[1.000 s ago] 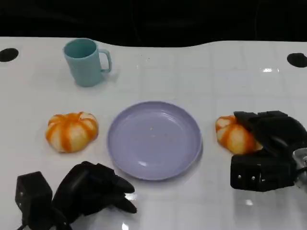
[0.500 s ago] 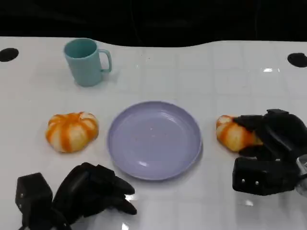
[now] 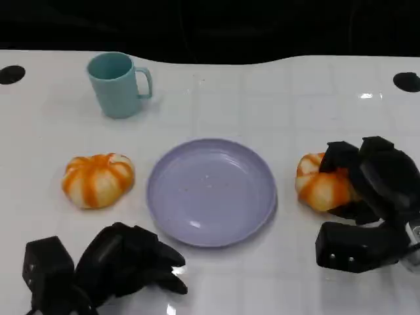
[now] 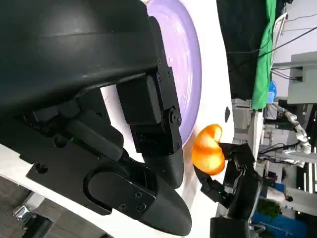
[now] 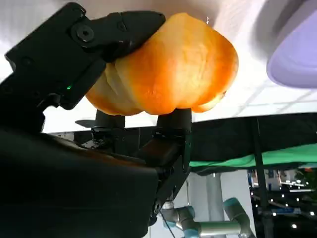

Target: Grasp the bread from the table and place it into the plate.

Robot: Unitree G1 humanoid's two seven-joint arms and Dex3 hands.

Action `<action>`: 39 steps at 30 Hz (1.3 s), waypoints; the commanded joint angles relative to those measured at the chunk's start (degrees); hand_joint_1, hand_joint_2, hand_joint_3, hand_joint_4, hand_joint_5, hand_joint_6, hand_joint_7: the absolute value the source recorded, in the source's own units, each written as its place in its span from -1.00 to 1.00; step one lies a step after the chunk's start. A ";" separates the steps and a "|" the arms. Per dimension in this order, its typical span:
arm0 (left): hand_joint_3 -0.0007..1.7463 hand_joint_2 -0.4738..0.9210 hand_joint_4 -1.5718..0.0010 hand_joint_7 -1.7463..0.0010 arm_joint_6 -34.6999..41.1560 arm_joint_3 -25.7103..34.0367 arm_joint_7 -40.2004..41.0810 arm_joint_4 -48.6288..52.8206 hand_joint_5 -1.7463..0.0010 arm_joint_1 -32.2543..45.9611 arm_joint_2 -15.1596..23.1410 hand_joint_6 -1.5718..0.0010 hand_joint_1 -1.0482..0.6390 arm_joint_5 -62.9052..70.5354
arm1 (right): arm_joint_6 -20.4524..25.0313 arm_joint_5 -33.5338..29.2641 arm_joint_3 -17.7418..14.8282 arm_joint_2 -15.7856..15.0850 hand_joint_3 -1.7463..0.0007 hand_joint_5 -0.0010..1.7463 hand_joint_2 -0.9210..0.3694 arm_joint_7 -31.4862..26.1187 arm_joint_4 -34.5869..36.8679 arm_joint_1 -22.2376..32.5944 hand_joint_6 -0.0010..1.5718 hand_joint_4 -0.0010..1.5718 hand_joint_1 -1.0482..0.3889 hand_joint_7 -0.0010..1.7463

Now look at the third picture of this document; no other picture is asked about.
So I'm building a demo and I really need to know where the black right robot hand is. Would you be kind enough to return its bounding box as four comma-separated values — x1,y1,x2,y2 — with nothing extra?
319,135,420,228

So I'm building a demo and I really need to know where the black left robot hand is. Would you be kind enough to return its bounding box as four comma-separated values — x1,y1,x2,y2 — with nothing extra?
73,222,189,309

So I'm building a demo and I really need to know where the orange and white toy bread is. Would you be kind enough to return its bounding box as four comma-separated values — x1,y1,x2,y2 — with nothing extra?
62,152,136,210
295,152,361,213

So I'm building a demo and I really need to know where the black table grommet hole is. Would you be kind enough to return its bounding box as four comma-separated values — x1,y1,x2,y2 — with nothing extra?
0,65,26,85
392,72,420,93

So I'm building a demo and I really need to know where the lilac plate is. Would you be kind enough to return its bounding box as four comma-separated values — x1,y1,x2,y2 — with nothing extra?
146,138,277,248

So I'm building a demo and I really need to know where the pale green mug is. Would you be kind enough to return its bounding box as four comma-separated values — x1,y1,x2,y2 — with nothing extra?
86,52,154,119

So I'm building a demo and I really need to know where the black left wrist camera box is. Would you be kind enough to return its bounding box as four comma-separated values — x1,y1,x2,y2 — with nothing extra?
22,236,75,311

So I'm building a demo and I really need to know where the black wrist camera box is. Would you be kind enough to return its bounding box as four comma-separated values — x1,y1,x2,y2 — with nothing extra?
22,236,75,311
315,221,411,274

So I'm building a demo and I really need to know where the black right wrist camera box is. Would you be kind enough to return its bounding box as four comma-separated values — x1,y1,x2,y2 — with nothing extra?
315,221,411,274

